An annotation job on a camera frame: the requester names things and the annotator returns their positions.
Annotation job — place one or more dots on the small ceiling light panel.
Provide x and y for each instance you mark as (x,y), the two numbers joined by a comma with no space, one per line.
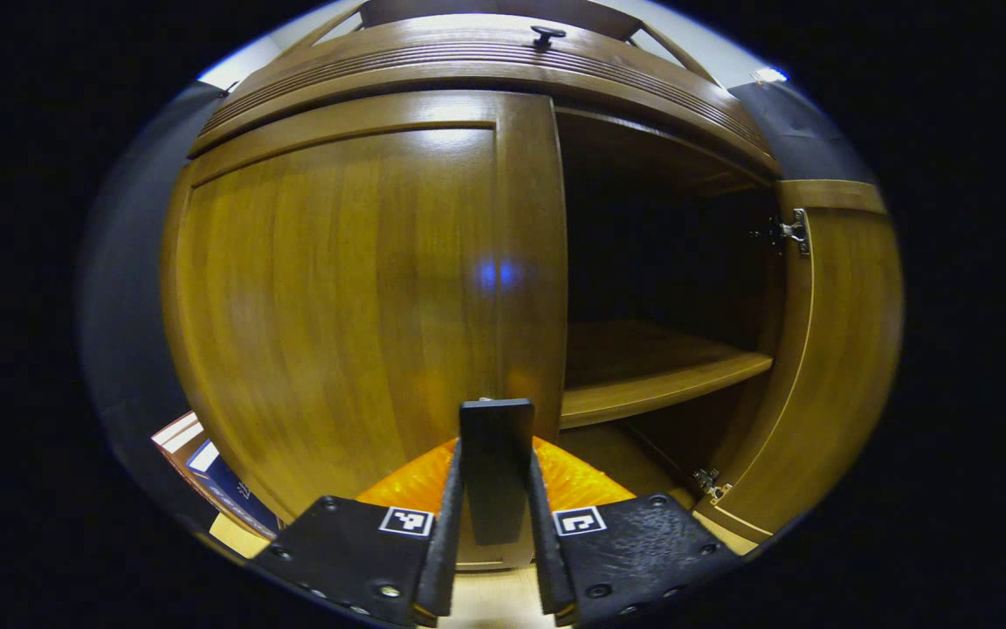
(769,75)

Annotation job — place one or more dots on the metal door hinge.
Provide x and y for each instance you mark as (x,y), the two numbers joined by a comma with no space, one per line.
(791,231)
(711,483)

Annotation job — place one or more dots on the wooden shoe cabinet door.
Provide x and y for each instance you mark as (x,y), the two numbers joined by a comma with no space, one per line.
(844,349)
(337,288)

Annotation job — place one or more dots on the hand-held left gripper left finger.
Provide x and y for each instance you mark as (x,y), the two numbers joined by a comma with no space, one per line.
(446,559)

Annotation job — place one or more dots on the wooden inner cabinet shelf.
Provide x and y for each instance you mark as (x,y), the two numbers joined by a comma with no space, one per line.
(643,367)

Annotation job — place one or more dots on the wooden double-door shoe cabinet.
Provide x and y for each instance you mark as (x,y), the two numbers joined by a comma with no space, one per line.
(660,262)

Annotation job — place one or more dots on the wooden cabinet drawer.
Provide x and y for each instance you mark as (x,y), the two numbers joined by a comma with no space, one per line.
(468,70)

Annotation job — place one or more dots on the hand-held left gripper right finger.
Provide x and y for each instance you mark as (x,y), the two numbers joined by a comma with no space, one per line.
(547,559)

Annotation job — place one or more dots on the black drawer knob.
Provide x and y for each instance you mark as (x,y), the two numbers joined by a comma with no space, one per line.
(547,35)

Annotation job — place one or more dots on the dark blue book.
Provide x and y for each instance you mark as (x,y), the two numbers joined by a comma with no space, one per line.
(223,489)

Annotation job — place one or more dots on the red and white book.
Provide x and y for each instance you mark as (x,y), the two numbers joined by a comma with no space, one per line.
(178,432)

